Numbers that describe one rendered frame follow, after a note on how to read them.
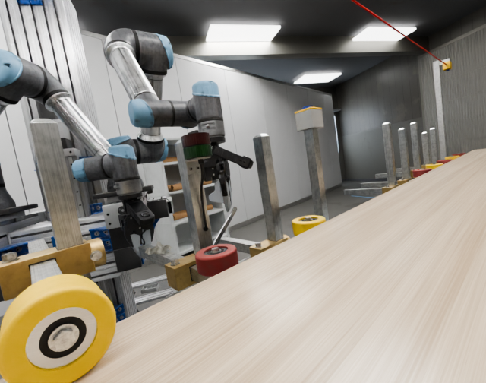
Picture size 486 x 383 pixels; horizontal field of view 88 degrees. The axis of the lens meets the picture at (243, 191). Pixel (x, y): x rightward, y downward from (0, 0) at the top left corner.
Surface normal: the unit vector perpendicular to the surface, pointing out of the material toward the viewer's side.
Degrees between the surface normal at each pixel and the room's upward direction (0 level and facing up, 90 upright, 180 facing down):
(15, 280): 90
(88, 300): 90
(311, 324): 0
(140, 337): 0
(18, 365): 90
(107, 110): 90
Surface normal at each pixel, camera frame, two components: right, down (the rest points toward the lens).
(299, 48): 0.29, 0.04
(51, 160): 0.65, -0.03
